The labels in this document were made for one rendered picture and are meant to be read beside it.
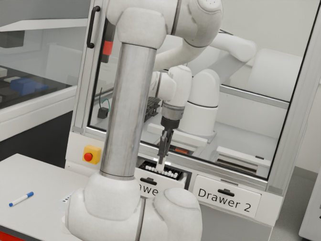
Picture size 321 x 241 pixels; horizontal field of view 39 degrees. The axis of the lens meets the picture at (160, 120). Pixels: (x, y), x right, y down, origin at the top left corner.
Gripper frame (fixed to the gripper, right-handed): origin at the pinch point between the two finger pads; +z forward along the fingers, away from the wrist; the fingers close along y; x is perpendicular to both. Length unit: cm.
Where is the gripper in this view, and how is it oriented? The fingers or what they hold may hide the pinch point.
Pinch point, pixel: (160, 163)
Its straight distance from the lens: 191.0
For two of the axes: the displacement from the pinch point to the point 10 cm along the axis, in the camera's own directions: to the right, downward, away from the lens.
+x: -9.4, -2.7, 2.2
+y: 2.8, -2.2, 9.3
